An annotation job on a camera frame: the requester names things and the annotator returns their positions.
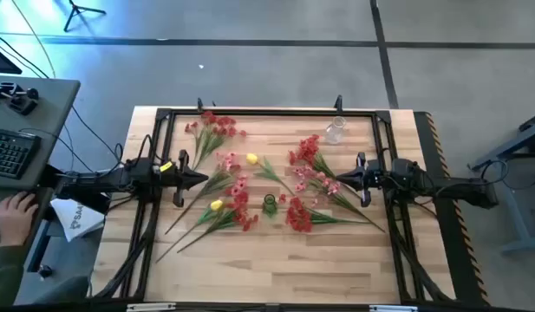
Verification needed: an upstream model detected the black computer keyboard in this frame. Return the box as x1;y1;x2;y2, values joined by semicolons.
0;127;42;180

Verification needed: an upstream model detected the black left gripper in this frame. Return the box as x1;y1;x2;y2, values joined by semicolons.
156;149;210;209

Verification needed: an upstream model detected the black tripod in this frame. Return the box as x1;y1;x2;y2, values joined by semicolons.
62;0;107;33

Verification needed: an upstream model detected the black floor cable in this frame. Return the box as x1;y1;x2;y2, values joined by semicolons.
0;30;125;174

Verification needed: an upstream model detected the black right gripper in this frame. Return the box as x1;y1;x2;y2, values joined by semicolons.
336;151;383;208

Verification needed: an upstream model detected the person's hand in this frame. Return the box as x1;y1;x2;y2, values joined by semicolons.
0;192;40;248

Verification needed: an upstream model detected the blue-grey metal table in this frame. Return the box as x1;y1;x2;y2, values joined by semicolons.
470;110;535;255

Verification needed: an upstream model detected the yellow floor cable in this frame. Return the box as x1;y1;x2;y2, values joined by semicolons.
10;0;56;79

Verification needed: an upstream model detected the blue desk leg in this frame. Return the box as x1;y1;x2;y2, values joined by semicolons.
26;218;51;274

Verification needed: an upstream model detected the white paper bag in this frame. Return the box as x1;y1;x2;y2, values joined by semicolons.
49;197;107;243

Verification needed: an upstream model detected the dark desk monitor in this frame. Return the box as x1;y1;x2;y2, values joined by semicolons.
0;42;23;75

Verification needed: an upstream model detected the person's forearm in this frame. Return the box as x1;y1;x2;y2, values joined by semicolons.
0;244;32;309

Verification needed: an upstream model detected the black desk clamp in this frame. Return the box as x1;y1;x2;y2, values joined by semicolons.
0;81;41;116

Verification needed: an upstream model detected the green glass vase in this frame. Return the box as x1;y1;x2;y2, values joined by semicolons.
261;193;279;219

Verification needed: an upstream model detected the black aluminium table frame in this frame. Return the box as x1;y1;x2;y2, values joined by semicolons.
119;107;427;303

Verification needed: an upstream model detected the black cable bundle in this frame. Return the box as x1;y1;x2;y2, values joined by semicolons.
386;194;457;303
91;203;164;301

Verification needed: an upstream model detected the person's leg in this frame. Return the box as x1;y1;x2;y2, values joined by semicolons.
15;274;91;305

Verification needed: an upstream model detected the white metal bracket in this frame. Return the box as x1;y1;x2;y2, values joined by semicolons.
126;302;177;312

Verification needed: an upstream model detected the grey desk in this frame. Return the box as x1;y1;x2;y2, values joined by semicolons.
0;74;82;304

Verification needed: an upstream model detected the clear glass vase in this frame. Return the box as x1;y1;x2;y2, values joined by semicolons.
324;115;348;146

